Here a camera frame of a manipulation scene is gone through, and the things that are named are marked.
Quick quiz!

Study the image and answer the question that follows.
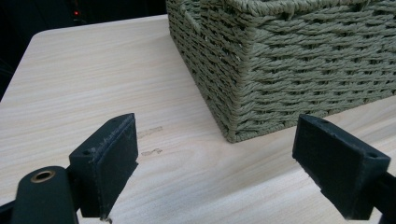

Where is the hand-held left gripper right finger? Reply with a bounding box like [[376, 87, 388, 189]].
[[291, 113, 391, 221]]

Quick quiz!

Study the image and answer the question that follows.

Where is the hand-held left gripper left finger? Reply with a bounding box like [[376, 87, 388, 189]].
[[68, 112, 139, 220]]

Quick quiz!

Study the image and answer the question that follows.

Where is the green woven basket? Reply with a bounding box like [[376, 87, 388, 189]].
[[165, 0, 396, 144]]

